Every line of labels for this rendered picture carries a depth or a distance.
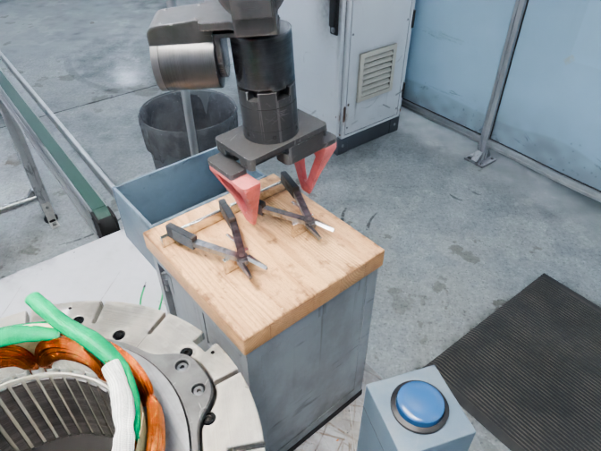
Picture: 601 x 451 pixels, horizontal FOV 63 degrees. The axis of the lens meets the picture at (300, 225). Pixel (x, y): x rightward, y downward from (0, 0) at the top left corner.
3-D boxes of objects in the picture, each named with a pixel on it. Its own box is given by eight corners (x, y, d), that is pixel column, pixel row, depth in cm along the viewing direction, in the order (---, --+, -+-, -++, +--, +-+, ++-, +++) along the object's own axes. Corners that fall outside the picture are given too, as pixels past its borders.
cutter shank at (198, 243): (192, 247, 51) (191, 242, 51) (197, 242, 52) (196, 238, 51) (243, 264, 49) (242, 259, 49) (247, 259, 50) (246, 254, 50)
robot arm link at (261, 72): (290, 24, 42) (291, 4, 46) (209, 29, 42) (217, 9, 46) (295, 100, 46) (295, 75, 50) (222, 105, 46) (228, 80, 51)
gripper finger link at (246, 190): (218, 217, 57) (202, 146, 51) (267, 191, 60) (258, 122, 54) (252, 246, 52) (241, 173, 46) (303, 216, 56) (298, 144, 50)
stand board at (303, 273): (146, 247, 58) (141, 232, 56) (274, 187, 67) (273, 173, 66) (244, 357, 46) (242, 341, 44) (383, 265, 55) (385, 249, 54)
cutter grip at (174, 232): (166, 236, 53) (164, 225, 52) (172, 232, 54) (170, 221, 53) (193, 251, 52) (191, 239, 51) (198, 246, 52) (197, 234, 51)
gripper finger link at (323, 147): (257, 197, 59) (247, 127, 53) (301, 173, 63) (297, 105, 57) (292, 222, 55) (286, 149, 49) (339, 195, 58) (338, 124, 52)
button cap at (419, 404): (410, 433, 41) (410, 427, 40) (388, 392, 44) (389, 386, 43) (452, 420, 42) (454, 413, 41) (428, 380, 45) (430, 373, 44)
